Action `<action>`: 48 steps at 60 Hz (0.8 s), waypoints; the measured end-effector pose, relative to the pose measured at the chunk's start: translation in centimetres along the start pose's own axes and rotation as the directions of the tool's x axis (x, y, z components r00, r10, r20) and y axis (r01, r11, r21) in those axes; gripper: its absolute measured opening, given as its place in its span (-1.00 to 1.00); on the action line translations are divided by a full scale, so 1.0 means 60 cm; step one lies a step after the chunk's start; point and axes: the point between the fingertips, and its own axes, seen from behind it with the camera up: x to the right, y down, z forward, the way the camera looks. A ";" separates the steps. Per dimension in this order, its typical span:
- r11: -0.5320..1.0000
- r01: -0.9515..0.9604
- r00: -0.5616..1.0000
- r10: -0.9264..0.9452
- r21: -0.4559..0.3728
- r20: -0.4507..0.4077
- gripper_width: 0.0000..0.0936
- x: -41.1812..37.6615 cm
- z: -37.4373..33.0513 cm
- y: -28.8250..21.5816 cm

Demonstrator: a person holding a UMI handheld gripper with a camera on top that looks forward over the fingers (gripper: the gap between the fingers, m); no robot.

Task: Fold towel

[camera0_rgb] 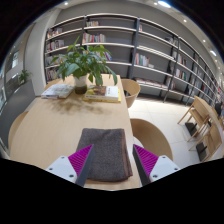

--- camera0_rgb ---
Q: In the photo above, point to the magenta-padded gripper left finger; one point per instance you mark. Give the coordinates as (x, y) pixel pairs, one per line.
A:
(66, 168)

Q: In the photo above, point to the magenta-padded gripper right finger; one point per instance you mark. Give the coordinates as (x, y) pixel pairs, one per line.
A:
(160, 168)

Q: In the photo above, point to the brown zigzag striped towel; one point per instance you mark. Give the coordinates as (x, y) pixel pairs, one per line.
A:
(106, 150)

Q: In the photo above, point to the light wooden slatted chair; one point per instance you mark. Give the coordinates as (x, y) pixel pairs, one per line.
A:
(211, 140)

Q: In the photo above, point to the light wooden side table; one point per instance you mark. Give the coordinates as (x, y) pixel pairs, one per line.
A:
(201, 106)

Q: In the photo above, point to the white magazine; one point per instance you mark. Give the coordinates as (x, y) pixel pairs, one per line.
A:
(58, 90)

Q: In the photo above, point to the yellow book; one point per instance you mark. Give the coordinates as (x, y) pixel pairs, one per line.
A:
(103, 93)

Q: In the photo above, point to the green potted plant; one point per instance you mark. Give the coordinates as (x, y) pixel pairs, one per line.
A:
(80, 85)

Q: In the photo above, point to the small background potted plant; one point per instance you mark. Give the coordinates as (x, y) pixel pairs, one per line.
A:
(24, 76)

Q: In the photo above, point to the grey bookshelf unit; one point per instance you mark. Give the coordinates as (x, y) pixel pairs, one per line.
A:
(110, 29)

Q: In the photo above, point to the ceiling lights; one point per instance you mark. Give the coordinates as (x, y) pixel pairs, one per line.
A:
(164, 4)

